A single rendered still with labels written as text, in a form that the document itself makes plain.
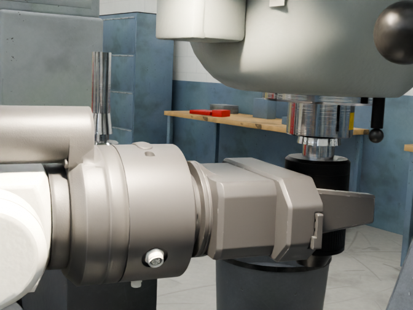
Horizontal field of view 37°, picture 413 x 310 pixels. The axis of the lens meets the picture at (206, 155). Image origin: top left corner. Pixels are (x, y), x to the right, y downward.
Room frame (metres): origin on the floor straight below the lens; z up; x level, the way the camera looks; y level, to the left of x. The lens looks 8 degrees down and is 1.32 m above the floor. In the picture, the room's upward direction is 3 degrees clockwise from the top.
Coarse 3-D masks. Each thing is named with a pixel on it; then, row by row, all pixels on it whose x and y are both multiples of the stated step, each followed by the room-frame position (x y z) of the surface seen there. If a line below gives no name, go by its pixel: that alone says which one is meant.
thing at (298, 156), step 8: (288, 160) 0.44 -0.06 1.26; (296, 160) 0.43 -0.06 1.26; (304, 160) 0.43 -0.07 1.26; (312, 160) 0.43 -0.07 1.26; (320, 160) 0.43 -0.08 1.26; (328, 160) 0.43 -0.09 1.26; (336, 160) 0.43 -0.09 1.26; (344, 160) 0.43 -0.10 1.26; (288, 168) 0.44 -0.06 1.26; (296, 168) 0.43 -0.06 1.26; (304, 168) 0.43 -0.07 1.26; (312, 168) 0.42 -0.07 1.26; (320, 168) 0.42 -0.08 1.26; (328, 168) 0.42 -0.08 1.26; (336, 168) 0.42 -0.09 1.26; (344, 168) 0.43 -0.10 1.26
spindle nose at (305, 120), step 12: (288, 108) 0.44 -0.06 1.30; (300, 108) 0.43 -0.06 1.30; (312, 108) 0.42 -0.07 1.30; (324, 108) 0.42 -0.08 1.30; (336, 108) 0.42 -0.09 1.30; (348, 108) 0.43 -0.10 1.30; (288, 120) 0.44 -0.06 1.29; (300, 120) 0.43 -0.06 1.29; (312, 120) 0.42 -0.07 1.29; (324, 120) 0.42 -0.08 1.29; (336, 120) 0.42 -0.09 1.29; (348, 120) 0.43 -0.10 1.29; (288, 132) 0.44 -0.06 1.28; (300, 132) 0.43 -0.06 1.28; (312, 132) 0.42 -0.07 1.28; (324, 132) 0.42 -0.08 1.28; (336, 132) 0.42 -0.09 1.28; (348, 132) 0.43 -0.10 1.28
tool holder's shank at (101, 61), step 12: (96, 60) 0.77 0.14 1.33; (108, 60) 0.78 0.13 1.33; (96, 72) 0.77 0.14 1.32; (108, 72) 0.78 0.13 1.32; (96, 84) 0.77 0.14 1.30; (108, 84) 0.78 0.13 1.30; (96, 96) 0.77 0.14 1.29; (108, 96) 0.78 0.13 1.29; (96, 108) 0.77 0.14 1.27; (108, 108) 0.78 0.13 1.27; (96, 120) 0.77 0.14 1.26; (108, 120) 0.78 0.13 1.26; (96, 132) 0.77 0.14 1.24; (108, 132) 0.77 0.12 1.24
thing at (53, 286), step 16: (48, 272) 0.77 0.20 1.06; (48, 288) 0.77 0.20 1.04; (64, 288) 0.71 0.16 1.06; (80, 288) 0.71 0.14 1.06; (96, 288) 0.72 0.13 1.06; (112, 288) 0.73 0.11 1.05; (128, 288) 0.74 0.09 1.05; (144, 288) 0.75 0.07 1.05; (32, 304) 0.84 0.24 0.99; (48, 304) 0.77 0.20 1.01; (64, 304) 0.71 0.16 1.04; (80, 304) 0.71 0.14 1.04; (96, 304) 0.72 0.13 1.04; (112, 304) 0.73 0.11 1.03; (128, 304) 0.74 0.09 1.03; (144, 304) 0.75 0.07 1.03
